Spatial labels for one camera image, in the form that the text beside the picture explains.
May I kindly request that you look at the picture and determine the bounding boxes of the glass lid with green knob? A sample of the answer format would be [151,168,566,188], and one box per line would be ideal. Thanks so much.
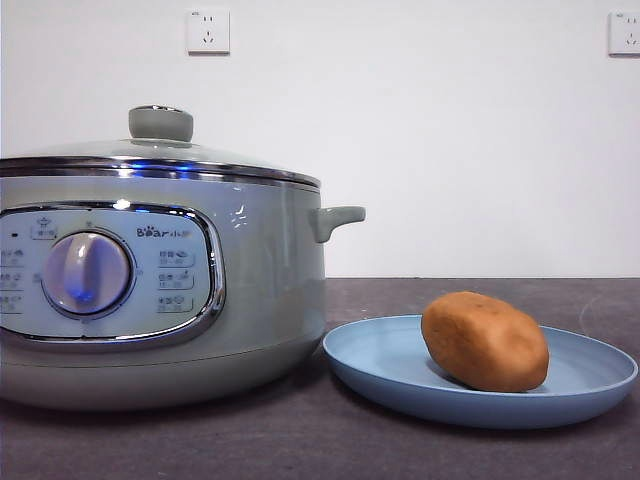
[0,104,321,190]

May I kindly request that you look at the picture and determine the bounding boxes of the pale green electric steamer pot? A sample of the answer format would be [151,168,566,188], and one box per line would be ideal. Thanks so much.
[0,174,366,412]

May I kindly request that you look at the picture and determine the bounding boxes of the white wall socket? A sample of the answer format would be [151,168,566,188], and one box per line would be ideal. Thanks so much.
[608,11,640,57]
[187,8,232,55]

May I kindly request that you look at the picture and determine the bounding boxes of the blue round plate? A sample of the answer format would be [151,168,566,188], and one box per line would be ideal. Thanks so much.
[322,314,640,430]

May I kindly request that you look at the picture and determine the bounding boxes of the brown potato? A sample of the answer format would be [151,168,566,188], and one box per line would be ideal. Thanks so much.
[421,290,550,393]

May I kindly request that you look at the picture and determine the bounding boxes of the white round steamer dial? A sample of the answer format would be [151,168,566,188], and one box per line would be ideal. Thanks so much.
[40,232,135,316]

